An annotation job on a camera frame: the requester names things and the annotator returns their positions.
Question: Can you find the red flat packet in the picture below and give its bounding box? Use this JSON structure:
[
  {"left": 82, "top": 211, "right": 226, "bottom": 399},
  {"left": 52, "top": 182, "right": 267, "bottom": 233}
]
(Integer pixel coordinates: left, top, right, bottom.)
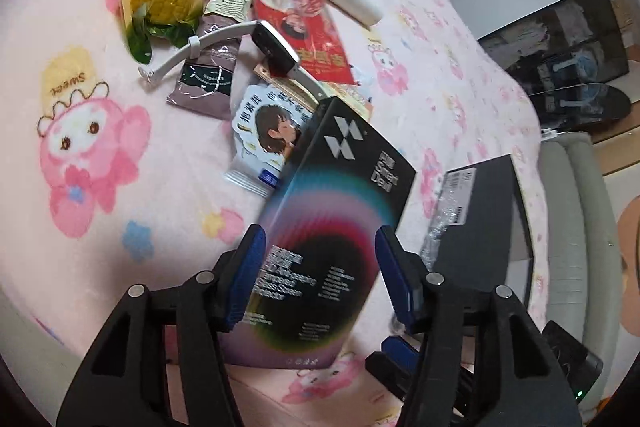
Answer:
[{"left": 249, "top": 0, "right": 357, "bottom": 86}]

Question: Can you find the black rainbow gradient box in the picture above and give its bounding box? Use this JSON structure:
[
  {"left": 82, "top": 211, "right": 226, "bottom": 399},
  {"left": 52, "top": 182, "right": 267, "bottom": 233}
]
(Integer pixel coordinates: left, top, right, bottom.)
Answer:
[{"left": 217, "top": 96, "right": 417, "bottom": 370}]

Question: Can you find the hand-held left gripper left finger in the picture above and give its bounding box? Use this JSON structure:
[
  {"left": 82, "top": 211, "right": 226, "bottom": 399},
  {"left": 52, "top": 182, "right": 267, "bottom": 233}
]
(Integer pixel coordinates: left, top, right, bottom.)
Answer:
[{"left": 57, "top": 223, "right": 267, "bottom": 427}]

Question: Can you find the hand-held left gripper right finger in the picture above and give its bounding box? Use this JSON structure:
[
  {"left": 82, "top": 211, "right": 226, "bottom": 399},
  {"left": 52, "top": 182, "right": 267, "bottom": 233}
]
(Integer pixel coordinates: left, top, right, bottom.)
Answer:
[{"left": 375, "top": 226, "right": 583, "bottom": 427}]

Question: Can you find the black cardboard box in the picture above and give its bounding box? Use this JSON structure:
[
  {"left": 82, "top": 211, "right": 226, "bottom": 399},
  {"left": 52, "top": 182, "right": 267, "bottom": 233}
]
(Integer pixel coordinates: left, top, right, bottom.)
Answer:
[{"left": 419, "top": 154, "right": 535, "bottom": 328}]

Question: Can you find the beige card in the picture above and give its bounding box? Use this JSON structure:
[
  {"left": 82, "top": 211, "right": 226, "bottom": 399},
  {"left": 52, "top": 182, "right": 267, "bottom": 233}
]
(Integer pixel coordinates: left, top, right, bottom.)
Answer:
[{"left": 320, "top": 82, "right": 376, "bottom": 122}]

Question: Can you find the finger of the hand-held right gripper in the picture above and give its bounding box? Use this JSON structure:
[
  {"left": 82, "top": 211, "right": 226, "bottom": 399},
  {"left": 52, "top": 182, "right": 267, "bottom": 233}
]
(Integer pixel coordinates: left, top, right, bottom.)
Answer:
[{"left": 365, "top": 337, "right": 423, "bottom": 404}]

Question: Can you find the brown sachet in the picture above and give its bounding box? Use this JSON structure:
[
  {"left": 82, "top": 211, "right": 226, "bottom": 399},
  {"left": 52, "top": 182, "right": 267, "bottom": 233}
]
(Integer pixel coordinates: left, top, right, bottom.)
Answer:
[{"left": 166, "top": 14, "right": 246, "bottom": 122}]

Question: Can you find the pink printed blanket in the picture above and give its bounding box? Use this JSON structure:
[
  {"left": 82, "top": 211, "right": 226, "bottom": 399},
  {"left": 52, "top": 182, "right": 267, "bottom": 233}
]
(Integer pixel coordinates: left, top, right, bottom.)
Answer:
[{"left": 0, "top": 0, "right": 546, "bottom": 427}]

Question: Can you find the dark glass display cabinet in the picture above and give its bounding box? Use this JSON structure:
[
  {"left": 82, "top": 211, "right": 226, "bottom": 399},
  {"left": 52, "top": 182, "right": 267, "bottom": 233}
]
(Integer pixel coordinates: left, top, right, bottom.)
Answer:
[{"left": 477, "top": 0, "right": 631, "bottom": 80}]

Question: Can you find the white band smartwatch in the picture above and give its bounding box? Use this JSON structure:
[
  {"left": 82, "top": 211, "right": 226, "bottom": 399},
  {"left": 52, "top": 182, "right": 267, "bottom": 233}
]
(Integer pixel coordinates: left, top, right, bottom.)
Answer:
[{"left": 139, "top": 21, "right": 328, "bottom": 100}]

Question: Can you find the white cartoon face packet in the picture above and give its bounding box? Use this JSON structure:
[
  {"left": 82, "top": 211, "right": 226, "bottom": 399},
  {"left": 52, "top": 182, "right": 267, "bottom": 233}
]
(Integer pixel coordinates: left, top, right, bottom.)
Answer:
[{"left": 223, "top": 79, "right": 321, "bottom": 198}]

